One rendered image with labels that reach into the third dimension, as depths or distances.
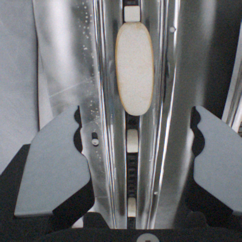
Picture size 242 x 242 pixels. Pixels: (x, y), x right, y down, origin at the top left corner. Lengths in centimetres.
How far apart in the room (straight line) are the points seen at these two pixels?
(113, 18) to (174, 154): 21
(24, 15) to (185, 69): 20
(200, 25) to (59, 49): 15
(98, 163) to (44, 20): 18
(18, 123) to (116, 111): 16
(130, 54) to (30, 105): 16
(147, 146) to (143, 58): 11
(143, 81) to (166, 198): 25
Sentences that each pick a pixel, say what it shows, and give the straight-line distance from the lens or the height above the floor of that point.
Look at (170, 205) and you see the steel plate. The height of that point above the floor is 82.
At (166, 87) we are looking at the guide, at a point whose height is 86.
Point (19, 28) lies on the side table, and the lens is 25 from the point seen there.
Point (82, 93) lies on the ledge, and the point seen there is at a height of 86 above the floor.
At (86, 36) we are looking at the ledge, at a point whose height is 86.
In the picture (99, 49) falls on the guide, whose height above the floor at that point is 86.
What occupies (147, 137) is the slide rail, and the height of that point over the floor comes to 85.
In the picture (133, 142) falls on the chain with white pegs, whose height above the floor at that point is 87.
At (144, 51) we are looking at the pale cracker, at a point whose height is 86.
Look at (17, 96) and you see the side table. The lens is 28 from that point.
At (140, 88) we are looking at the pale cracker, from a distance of 19.
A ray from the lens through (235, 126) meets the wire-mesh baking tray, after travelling 21.
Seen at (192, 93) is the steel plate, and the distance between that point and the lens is 25.
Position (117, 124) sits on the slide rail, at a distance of 23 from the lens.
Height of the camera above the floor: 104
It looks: 59 degrees down
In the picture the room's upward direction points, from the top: 176 degrees counter-clockwise
